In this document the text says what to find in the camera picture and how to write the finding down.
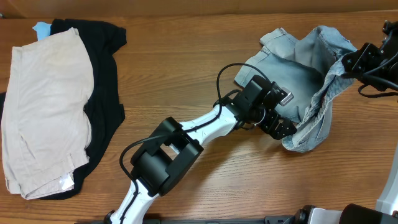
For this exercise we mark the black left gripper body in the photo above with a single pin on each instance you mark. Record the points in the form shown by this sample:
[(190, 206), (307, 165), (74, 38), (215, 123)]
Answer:
[(280, 126)]

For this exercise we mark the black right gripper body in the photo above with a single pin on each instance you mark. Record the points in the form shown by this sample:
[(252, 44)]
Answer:
[(355, 59)]

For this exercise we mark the light blue denim shorts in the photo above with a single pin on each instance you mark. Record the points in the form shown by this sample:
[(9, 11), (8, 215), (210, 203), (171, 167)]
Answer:
[(311, 69)]

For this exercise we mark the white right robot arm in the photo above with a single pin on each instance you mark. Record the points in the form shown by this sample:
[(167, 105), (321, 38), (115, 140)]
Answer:
[(377, 67)]

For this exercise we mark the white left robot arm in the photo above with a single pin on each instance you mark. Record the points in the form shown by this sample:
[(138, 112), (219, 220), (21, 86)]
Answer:
[(163, 158)]

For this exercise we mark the black t-shirt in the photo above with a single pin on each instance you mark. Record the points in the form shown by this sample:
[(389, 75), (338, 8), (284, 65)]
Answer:
[(103, 109)]

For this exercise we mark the beige cotton shorts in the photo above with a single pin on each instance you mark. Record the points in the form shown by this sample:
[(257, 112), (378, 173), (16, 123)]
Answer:
[(45, 131)]

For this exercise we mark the light blue folded garment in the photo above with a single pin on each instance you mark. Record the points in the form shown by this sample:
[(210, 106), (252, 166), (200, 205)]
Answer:
[(42, 30)]

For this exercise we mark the brown cardboard backdrop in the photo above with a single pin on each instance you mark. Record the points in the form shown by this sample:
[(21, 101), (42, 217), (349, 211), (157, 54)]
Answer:
[(110, 8)]

